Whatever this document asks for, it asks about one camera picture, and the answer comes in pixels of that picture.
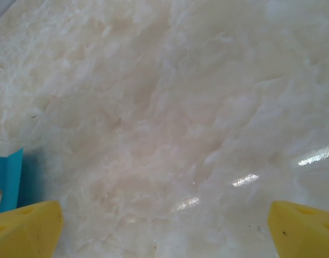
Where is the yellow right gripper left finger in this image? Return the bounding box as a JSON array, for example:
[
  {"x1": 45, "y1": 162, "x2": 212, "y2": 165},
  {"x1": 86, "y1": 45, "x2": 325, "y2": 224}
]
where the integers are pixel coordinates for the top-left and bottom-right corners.
[{"x1": 0, "y1": 199, "x2": 64, "y2": 258}]

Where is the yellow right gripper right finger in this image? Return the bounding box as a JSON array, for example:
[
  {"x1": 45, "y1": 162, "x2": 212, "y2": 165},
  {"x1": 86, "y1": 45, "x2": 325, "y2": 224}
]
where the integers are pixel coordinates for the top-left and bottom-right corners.
[{"x1": 268, "y1": 199, "x2": 329, "y2": 258}]

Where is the teal cloth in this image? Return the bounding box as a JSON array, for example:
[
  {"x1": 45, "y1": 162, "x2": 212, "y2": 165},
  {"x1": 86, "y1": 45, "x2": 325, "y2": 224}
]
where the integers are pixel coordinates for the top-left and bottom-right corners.
[{"x1": 0, "y1": 147, "x2": 24, "y2": 215}]

